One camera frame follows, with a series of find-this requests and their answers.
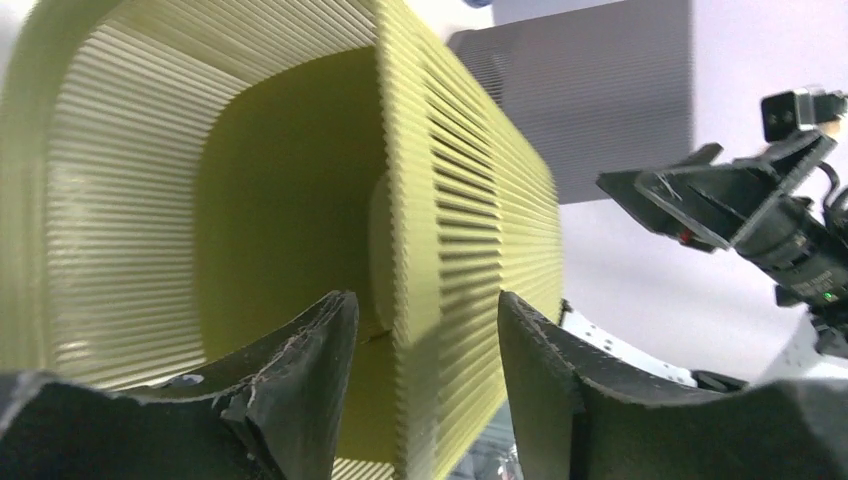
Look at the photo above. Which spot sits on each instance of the olive green mesh basket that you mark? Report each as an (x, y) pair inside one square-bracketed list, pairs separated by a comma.
[(181, 178)]

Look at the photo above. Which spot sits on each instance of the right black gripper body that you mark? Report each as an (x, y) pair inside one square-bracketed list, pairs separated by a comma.
[(807, 261)]

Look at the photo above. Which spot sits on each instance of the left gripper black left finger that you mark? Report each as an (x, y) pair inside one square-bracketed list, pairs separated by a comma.
[(269, 410)]

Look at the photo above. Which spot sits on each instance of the grey mesh basket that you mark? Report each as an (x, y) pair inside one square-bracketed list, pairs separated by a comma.
[(599, 89)]

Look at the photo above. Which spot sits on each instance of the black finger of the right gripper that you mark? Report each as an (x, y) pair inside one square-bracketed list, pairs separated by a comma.
[(746, 205)]

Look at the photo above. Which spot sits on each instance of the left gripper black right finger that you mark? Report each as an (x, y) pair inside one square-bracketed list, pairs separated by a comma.
[(579, 412)]

